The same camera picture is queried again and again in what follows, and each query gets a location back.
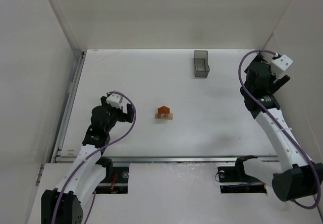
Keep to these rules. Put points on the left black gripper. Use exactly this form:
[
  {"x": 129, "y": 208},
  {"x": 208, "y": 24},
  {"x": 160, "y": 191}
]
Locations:
[{"x": 120, "y": 114}]

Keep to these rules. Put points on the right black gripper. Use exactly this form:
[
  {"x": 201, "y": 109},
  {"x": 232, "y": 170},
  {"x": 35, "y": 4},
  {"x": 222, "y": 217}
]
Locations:
[{"x": 275, "y": 81}]

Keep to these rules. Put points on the long light wood block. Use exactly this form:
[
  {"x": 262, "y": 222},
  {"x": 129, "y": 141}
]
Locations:
[{"x": 164, "y": 117}]

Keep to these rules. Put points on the orange triangular wood block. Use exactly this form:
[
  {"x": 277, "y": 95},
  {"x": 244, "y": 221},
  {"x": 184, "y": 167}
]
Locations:
[{"x": 163, "y": 110}]

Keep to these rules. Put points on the smoky transparent plastic bin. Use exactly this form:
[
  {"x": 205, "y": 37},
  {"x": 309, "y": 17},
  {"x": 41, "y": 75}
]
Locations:
[{"x": 201, "y": 66}]

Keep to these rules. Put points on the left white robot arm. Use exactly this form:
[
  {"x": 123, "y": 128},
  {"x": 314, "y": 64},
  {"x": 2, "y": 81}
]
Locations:
[{"x": 65, "y": 202}]

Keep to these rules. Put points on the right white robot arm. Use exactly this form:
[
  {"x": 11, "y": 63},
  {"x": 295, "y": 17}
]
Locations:
[{"x": 298, "y": 176}]

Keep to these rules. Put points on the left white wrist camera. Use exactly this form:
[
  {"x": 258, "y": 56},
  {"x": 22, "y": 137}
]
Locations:
[{"x": 114, "y": 100}]

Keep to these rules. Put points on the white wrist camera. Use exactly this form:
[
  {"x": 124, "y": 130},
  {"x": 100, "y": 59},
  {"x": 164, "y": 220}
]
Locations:
[
  {"x": 114, "y": 100},
  {"x": 280, "y": 65}
]

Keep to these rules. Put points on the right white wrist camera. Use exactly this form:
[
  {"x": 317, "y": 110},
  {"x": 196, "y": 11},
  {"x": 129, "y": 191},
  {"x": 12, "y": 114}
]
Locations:
[{"x": 280, "y": 65}]

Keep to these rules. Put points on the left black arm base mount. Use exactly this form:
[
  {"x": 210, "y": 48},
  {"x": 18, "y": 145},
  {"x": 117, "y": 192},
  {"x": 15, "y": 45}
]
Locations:
[{"x": 116, "y": 178}]

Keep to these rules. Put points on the aluminium front rail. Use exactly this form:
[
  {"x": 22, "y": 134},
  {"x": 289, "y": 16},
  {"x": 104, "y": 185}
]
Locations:
[{"x": 177, "y": 159}]

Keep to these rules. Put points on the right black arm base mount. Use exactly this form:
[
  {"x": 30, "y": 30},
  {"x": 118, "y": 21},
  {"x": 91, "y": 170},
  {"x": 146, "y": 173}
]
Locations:
[{"x": 234, "y": 180}]

